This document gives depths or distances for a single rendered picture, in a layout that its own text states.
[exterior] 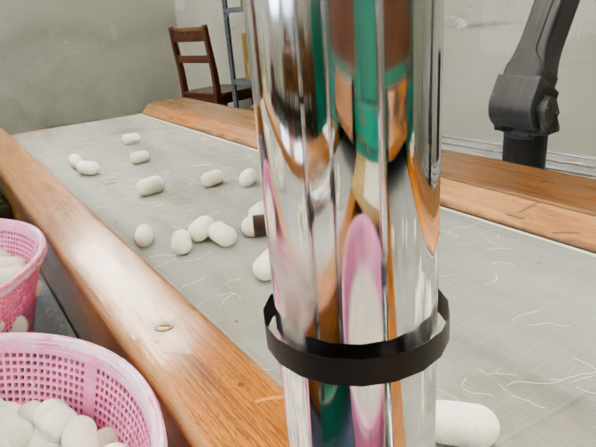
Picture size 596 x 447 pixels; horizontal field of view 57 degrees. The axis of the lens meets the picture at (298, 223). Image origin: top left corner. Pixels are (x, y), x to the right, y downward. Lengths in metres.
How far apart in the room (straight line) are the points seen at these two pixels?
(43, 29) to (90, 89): 0.56
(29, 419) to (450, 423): 0.23
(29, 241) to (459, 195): 0.43
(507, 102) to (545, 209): 0.34
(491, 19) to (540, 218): 2.32
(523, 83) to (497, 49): 1.95
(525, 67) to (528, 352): 0.56
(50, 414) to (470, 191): 0.43
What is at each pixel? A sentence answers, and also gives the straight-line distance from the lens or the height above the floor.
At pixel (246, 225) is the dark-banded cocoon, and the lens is 0.52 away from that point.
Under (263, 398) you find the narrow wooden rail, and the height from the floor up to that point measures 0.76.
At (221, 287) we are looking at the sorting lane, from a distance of 0.44.
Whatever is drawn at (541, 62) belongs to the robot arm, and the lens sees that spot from 0.86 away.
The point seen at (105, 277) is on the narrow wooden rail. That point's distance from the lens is 0.44.
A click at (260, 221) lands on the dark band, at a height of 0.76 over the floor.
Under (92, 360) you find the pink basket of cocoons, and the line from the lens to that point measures 0.34.
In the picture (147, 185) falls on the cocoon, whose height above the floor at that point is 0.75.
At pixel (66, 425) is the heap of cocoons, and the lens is 0.34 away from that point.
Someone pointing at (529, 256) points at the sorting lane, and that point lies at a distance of 0.49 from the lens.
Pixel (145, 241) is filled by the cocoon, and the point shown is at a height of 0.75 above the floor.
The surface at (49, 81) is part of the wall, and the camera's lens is 4.90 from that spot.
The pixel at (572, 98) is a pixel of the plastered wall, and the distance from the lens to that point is 2.64.
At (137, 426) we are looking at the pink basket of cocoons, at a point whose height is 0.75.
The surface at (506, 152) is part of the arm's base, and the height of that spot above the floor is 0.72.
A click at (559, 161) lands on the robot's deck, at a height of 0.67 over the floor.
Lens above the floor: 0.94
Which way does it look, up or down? 21 degrees down
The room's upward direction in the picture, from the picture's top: 5 degrees counter-clockwise
